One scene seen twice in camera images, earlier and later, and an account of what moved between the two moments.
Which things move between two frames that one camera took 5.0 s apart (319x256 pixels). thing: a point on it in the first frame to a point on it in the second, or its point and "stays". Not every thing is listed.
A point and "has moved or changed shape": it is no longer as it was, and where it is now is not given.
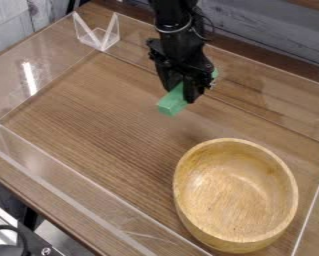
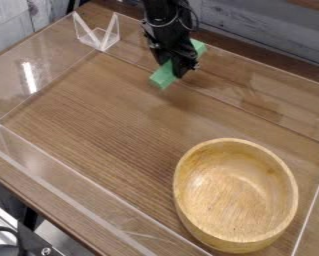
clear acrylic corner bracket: [96, 37] stays
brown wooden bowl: [235, 194] stays
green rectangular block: [172, 102] has moved or changed shape
